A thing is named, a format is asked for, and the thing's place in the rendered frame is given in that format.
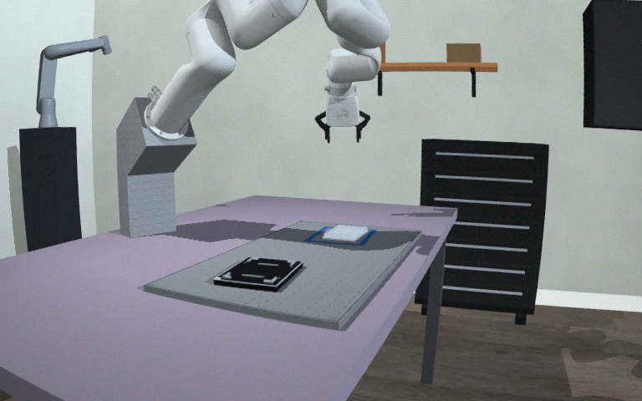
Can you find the blue tape outline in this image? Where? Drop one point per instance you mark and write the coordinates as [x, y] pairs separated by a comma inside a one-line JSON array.
[[360, 244]]

